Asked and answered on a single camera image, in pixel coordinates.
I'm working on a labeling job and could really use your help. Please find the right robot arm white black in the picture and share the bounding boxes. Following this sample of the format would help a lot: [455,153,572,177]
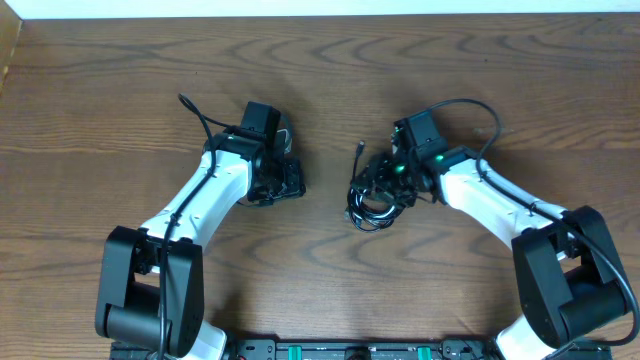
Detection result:
[347,147,639,359]

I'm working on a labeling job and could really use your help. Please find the black USB cable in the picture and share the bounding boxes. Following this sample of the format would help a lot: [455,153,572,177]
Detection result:
[344,140,409,234]

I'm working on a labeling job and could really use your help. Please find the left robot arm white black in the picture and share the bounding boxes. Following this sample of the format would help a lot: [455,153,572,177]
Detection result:
[95,129,304,359]

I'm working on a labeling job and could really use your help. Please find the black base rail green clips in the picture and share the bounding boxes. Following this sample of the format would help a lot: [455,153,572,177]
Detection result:
[109,337,614,360]

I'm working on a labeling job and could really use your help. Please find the cardboard box side panel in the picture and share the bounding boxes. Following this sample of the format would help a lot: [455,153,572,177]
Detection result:
[0,0,23,88]

